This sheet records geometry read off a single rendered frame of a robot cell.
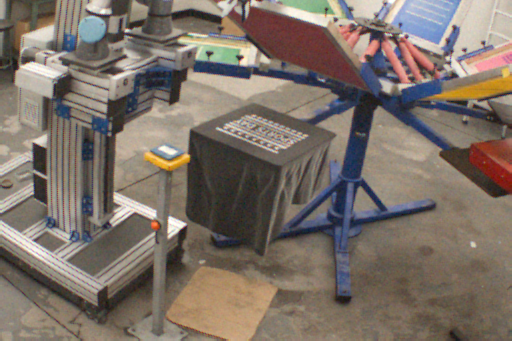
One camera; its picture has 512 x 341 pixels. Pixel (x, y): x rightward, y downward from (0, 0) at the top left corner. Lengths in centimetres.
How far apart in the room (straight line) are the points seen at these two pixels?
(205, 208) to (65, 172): 74
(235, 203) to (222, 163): 17
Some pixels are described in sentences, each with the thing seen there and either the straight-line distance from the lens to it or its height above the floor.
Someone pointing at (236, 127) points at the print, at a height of 95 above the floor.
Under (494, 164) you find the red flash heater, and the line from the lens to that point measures 285.
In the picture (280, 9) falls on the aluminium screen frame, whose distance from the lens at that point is 258.
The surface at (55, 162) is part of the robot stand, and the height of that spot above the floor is 61.
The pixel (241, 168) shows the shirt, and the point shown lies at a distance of 278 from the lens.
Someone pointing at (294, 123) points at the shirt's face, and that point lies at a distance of 309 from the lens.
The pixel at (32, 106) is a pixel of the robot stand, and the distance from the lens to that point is 321.
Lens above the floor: 209
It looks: 24 degrees down
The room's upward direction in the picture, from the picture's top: 9 degrees clockwise
